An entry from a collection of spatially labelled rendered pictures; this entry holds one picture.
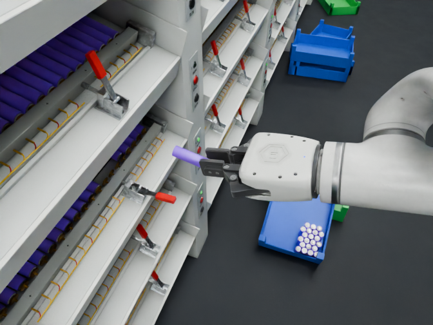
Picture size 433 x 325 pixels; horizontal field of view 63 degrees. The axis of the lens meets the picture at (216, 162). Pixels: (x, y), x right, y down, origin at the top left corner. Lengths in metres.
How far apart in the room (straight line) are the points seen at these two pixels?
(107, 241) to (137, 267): 0.20
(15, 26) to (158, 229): 0.59
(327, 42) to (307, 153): 1.63
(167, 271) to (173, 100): 0.49
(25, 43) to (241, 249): 0.96
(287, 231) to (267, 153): 0.73
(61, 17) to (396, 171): 0.40
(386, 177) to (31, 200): 0.41
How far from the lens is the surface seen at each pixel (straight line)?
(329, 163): 0.47
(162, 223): 0.85
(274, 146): 0.51
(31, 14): 0.37
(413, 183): 0.47
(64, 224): 0.61
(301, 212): 1.24
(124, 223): 0.63
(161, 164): 0.71
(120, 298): 0.78
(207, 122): 1.07
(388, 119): 0.51
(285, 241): 1.21
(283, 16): 1.77
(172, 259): 1.02
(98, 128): 0.50
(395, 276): 1.27
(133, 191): 0.64
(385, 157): 0.47
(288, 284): 1.16
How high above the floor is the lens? 1.03
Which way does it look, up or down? 46 degrees down
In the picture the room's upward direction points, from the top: straight up
